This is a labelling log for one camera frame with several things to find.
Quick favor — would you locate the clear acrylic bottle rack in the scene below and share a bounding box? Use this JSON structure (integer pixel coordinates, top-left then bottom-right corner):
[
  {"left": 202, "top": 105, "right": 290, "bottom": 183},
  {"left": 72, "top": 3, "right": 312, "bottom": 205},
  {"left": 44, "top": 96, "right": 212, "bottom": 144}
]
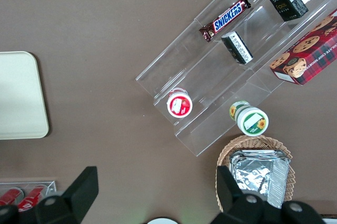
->
[{"left": 0, "top": 180, "right": 57, "bottom": 209}]

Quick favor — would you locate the black box with gold print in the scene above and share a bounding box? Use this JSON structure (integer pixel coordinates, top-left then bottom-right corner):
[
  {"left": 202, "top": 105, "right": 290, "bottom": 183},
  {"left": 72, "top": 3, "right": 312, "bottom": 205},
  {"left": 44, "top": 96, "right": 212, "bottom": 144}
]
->
[{"left": 267, "top": 0, "right": 309, "bottom": 22}]

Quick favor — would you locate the red tartan cookie box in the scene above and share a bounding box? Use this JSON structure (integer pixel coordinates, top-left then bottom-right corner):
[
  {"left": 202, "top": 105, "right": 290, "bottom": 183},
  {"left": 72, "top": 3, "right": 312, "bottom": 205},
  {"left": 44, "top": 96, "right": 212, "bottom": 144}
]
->
[{"left": 269, "top": 8, "right": 337, "bottom": 86}]

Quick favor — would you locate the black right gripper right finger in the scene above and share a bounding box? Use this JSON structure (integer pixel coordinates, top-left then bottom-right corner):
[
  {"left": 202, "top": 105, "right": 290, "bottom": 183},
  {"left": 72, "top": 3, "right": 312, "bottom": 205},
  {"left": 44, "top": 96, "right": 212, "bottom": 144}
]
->
[{"left": 210, "top": 165, "right": 268, "bottom": 224}]

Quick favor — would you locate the red-lidded yogurt cup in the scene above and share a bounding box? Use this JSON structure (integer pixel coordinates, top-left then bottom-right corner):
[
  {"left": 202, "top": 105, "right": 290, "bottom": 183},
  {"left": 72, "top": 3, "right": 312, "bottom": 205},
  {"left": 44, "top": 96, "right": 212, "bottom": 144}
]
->
[{"left": 166, "top": 87, "right": 193, "bottom": 118}]

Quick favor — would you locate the red cola bottle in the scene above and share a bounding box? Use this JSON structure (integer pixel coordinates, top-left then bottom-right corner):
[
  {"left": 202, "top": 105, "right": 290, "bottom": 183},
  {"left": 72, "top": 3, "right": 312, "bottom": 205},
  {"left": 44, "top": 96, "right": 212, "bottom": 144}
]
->
[
  {"left": 0, "top": 187, "right": 25, "bottom": 206},
  {"left": 17, "top": 184, "right": 48, "bottom": 211}
]

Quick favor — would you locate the black box with white label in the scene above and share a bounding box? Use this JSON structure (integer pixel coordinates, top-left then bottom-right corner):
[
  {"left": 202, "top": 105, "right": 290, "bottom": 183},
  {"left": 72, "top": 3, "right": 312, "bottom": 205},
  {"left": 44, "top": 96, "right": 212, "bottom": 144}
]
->
[{"left": 221, "top": 31, "right": 254, "bottom": 65}]

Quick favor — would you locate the green-lidded sunflower cup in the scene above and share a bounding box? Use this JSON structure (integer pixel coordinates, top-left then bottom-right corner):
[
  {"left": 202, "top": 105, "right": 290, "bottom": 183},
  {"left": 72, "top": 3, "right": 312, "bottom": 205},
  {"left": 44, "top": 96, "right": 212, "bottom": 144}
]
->
[{"left": 229, "top": 100, "right": 270, "bottom": 137}]

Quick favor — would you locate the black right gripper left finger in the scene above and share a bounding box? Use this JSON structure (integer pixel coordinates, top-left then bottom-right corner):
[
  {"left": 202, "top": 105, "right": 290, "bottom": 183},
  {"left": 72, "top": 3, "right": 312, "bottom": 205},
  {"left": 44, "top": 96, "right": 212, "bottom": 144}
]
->
[{"left": 34, "top": 165, "right": 100, "bottom": 224}]

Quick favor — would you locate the silver foil container stack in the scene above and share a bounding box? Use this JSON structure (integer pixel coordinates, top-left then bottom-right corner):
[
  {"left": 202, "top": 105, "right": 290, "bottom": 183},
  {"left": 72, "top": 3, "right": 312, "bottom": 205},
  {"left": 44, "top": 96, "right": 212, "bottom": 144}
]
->
[{"left": 229, "top": 149, "right": 290, "bottom": 209}]

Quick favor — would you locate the cream plastic tray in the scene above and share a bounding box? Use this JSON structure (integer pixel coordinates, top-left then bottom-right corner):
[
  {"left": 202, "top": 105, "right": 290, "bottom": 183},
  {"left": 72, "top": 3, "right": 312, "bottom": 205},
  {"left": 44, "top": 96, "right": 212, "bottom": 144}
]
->
[{"left": 0, "top": 51, "right": 50, "bottom": 140}]

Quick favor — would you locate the light wicker basket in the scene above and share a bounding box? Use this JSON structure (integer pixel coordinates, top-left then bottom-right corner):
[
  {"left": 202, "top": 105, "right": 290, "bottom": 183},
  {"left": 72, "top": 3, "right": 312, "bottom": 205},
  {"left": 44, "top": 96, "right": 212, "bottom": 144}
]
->
[{"left": 216, "top": 134, "right": 296, "bottom": 213}]

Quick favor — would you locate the clear acrylic stepped shelf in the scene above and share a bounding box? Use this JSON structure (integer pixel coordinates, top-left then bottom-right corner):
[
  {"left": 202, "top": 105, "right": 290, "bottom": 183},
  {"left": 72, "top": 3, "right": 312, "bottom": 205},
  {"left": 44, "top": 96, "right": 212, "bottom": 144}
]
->
[{"left": 135, "top": 0, "right": 337, "bottom": 158}]

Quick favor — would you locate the Snickers chocolate bar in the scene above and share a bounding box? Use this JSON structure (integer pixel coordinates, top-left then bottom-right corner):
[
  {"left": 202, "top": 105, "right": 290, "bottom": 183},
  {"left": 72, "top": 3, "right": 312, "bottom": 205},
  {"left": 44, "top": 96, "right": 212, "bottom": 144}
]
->
[{"left": 199, "top": 0, "right": 252, "bottom": 43}]

